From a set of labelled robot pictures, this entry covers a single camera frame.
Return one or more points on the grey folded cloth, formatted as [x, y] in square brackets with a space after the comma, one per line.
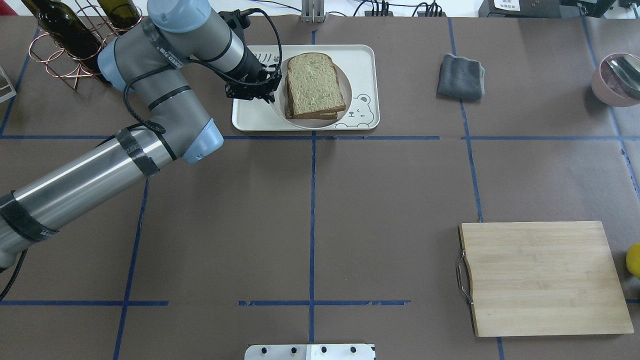
[461, 77]

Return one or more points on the bread slice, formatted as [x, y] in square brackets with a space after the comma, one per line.
[289, 112]
[312, 79]

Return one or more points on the white round plate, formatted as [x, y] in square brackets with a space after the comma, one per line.
[279, 106]

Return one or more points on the copper wire bottle rack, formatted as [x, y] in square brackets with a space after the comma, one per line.
[58, 62]

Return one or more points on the black computer box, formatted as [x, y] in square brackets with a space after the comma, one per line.
[550, 9]

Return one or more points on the pink bowl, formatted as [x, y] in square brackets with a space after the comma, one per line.
[607, 87]

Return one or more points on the bread slice under egg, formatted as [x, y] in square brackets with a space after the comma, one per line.
[289, 112]

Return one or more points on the white wire cup rack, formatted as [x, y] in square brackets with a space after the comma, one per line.
[7, 89]

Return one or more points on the dark wine bottle right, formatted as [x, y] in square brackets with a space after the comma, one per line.
[122, 14]

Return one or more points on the dark wine bottle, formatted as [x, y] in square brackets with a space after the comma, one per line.
[64, 26]
[122, 14]

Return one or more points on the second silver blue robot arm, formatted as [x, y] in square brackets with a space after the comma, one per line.
[170, 122]

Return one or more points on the aluminium frame post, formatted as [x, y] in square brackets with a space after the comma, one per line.
[313, 11]

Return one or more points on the metal scoop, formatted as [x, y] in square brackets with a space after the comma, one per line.
[626, 69]

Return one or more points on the dark wine bottle left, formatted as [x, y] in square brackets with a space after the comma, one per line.
[64, 26]

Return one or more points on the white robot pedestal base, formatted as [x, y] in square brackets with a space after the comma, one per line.
[326, 351]

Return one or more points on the wooden cutting board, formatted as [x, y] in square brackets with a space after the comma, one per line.
[541, 279]

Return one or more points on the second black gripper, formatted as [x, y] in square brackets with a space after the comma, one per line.
[251, 65]

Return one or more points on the yellow lemon near board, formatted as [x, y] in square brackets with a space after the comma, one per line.
[632, 260]

